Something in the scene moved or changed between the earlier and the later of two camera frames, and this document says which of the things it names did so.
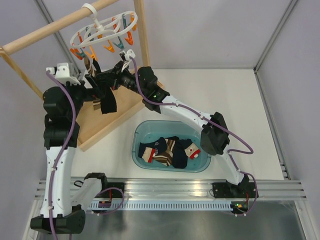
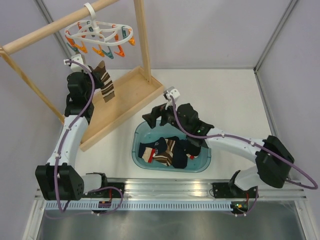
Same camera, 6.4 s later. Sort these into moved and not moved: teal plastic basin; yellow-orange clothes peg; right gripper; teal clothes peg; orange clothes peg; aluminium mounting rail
Moved: orange clothes peg; teal clothes peg; right gripper; yellow-orange clothes peg
Not moved: teal plastic basin; aluminium mounting rail
